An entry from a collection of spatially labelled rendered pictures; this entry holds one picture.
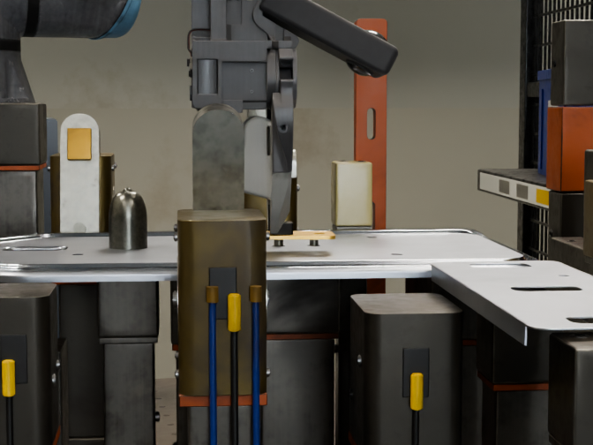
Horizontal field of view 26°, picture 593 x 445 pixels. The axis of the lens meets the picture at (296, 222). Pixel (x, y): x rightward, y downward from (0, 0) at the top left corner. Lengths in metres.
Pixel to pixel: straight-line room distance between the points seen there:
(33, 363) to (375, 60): 0.35
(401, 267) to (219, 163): 0.17
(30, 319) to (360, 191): 0.42
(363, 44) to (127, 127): 3.24
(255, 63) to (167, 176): 3.25
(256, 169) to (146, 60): 3.25
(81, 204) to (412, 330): 0.45
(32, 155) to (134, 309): 0.26
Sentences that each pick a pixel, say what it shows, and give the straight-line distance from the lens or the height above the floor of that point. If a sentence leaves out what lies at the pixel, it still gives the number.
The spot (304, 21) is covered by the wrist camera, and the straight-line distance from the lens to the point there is 1.01.
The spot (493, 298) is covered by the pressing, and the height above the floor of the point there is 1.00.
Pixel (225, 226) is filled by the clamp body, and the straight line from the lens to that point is 0.83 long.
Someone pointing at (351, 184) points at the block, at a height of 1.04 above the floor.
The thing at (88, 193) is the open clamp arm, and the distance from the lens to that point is 1.22.
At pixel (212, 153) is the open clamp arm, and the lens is 0.90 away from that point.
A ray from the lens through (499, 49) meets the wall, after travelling 4.53.
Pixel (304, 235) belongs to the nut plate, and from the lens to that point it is 1.02.
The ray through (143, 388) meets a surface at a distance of 1.08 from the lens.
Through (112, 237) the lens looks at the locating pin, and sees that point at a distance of 1.07.
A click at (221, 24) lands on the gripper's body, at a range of 1.01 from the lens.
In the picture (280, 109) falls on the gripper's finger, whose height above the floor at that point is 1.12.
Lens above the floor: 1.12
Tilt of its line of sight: 5 degrees down
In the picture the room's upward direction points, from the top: straight up
